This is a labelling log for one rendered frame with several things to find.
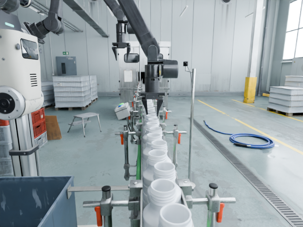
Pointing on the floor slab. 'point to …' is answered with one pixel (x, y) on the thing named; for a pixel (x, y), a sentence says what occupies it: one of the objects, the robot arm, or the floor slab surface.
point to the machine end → (135, 46)
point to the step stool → (83, 120)
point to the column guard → (250, 89)
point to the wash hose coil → (248, 143)
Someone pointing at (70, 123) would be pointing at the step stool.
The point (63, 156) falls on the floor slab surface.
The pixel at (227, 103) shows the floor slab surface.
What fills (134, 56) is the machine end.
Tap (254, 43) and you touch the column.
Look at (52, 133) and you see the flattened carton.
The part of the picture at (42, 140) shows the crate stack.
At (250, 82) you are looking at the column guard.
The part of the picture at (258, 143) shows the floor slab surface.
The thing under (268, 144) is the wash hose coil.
